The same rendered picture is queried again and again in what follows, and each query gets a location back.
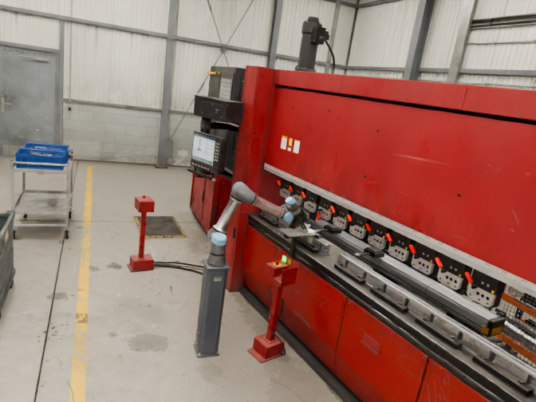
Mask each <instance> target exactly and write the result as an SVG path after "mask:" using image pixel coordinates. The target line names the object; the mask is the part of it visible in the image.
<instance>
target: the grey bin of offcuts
mask: <svg viewBox="0 0 536 402"><path fill-rule="evenodd" d="M14 216H15V211H6V212H3V213H0V319H1V317H2V316H1V311H2V307H3V305H4V302H5V300H6V296H7V294H8V292H9V289H12V287H13V284H14V275H15V268H14V228H13V219H14Z"/></svg>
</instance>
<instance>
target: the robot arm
mask: <svg viewBox="0 0 536 402"><path fill-rule="evenodd" d="M230 197H231V198H230V200H229V202H228V204H227V206H226V207H225V209H224V211H223V213H222V215H221V217H220V218H219V221H218V222H217V224H216V225H214V226H213V227H212V228H211V229H210V230H209V231H208V233H207V238H208V240H209V242H210V244H211V250H210V254H209V256H208V258H207V265H209V266H212V267H217V268H219V267H224V266H225V265H226V264H227V261H226V257H225V252H226V245H227V237H226V235H225V234H226V232H227V231H226V228H227V227H228V225H229V223H230V221H231V219H232V218H233V216H234V214H235V212H236V210H237V208H238V206H239V204H240V203H243V202H244V203H248V204H250V205H255V206H256V207H259V208H261V209H263V210H264V211H267V212H270V213H271V214H273V215H276V216H277V217H278V218H281V219H284V220H285V221H286V222H288V223H289V222H291V221H292V220H293V221H292V223H291V224H290V227H291V228H292V229H295V227H296V226H297V224H298V225H299V226H300V227H301V229H302V230H304V229H305V231H306V232H309V231H308V229H309V227H310V224H308V225H307V224H306V223H305V222H306V221H308V220H309V218H308V219H307V218H306V217H308V216H307V215H306V214H305V212H304V211H303V210H302V209H301V208H300V207H299V206H298V204H297V203H296V200H295V199H294V197H288V198H287V199H286V203H285V204H283V205H282V206H280V207H279V206H277V205H275V204H273V203H271V202H269V201H267V200H265V199H263V198H261V197H259V196H257V194H256V193H254V192H253V191H252V190H251V189H249V187H248V186H247V185H246V184H244V183H242V182H237V183H235V184H234V185H233V187H232V192H231V194H230ZM290 211H291V212H292V214H293V215H294V217H293V215H292V214H291V213H290ZM303 227H304V228H303Z"/></svg>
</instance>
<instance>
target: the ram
mask: <svg viewBox="0 0 536 402"><path fill-rule="evenodd" d="M282 136H286V137H287V141H286V149H283V148H281V144H282ZM290 138H291V139H293V140H292V146H289V140H290ZM295 140H299V141H300V146H299V151H298V154H297V153H294V152H293V150H294V141H295ZM288 147H290V148H291V151H288ZM265 164H269V165H270V166H272V167H274V168H277V169H279V170H281V171H284V172H286V173H288V174H290V175H293V176H295V177H297V178H299V179H302V180H304V181H306V182H308V183H311V184H312V185H314V186H317V187H319V188H321V189H324V190H326V191H328V192H331V193H333V194H335V195H337V196H340V197H341V198H343V199H347V200H348V201H350V202H352V203H355V204H357V205H359V206H361V207H364V208H366V209H368V210H370V211H373V212H375V213H377V214H379V215H382V216H384V217H386V218H388V219H391V220H393V221H395V222H397V223H399V224H402V225H404V226H406V227H409V228H411V229H413V230H414V231H418V232H420V233H421V234H423V235H427V236H428V237H430V238H433V239H435V240H437V241H440V242H442V243H444V244H446V245H449V246H451V247H453V248H455V249H457V250H460V251H462V252H464V253H466V254H469V255H471V256H473V257H475V258H478V259H480V260H482V261H484V262H487V263H489V264H491V265H492V266H496V267H498V268H499V269H502V270H505V271H506V272H508V273H511V274H513V275H515V276H518V277H520V278H522V279H525V280H527V281H528V282H531V283H534V284H535V285H536V125H532V124H523V123H517V122H511V121H505V120H496V119H490V118H484V117H479V116H468V115H463V114H457V113H452V112H441V111H436V110H431V109H425V108H414V107H408V106H403V105H398V104H387V103H382V102H376V101H370V100H361V99H355V98H349V97H339V96H334V95H328V94H322V93H312V92H306V91H301V90H295V89H285V88H279V87H275V92H274V103H273V108H272V115H271V121H270V131H269V137H268V143H267V149H266V160H265ZM264 169H265V170H267V171H269V172H271V173H274V174H275V175H278V176H280V177H282V178H283V179H286V180H289V181H290V182H292V183H295V184H297V185H298V186H300V187H303V188H305V189H307V190H309V191H311V192H313V193H315V194H317V195H320V196H322V197H324V198H326V199H328V200H330V201H332V202H335V203H337V204H339V205H341V206H343V207H345V208H347V209H350V210H351V211H354V212H356V213H357V214H359V215H363V216H364V217H366V218H368V219H371V220H372V221H374V222H376V223H379V224H381V225H383V226H385V227H387V228H389V229H391V230H394V231H396V232H398V233H400V234H402V235H404V236H406V237H409V238H411V239H413V240H415V241H417V242H419V243H421V244H424V245H425V246H428V247H430V248H432V249H433V250H436V251H439V252H440V253H442V254H445V255H447V256H448V257H450V258H453V259H455V260H457V261H459V262H461V263H463V264H465V265H467V266H470V267H472V268H474V269H476V270H478V271H480V272H483V273H485V274H487V275H489V276H491V277H493V278H495V279H498V280H499V281H501V282H504V283H506V284H507V285H509V286H513V287H514V288H516V289H518V290H521V291H522V292H524V293H526V294H529V295H531V296H533V297H535V298H536V291H534V290H531V289H529V288H527V287H525V286H522V285H520V284H518V283H517V282H514V281H511V280H510V279H508V278H505V277H503V276H501V275H499V274H496V273H495V272H493V271H490V270H488V269H486V268H484V267H482V266H479V265H477V264H475V263H473V262H470V261H468V260H466V259H465V258H462V257H460V256H458V255H456V254H453V253H452V252H449V251H447V250H445V249H443V248H441V247H438V246H436V245H434V244H432V243H430V242H427V241H425V240H423V239H421V238H418V237H416V236H415V235H413V234H410V233H408V232H406V231H403V230H401V229H400V228H397V227H394V226H393V225H391V224H389V223H386V222H384V221H382V220H380V219H377V218H375V217H373V216H371V215H369V214H366V213H364V212H363V211H360V210H358V209H356V208H354V207H351V206H349V205H348V204H345V203H343V202H341V201H339V200H337V199H334V198H332V197H330V196H328V195H325V194H323V193H321V192H319V191H317V190H314V189H313V188H311V187H308V186H306V185H304V184H302V183H299V182H298V181H296V180H293V179H291V178H289V177H287V176H285V175H282V174H280V173H278V172H276V171H273V170H271V169H269V168H268V167H265V166H264Z"/></svg>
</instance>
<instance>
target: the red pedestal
mask: <svg viewBox="0 0 536 402"><path fill-rule="evenodd" d="M134 207H135V209H137V210H138V212H139V213H141V216H140V241H139V253H138V255H130V263H129V264H127V266H128V268H129V270H130V272H140V271H149V270H154V269H153V266H154V259H153V258H152V256H151V255H150V254H144V241H145V230H146V218H147V212H154V207H155V201H154V200H153V199H152V198H151V197H150V196H145V195H143V196H135V206H134Z"/></svg>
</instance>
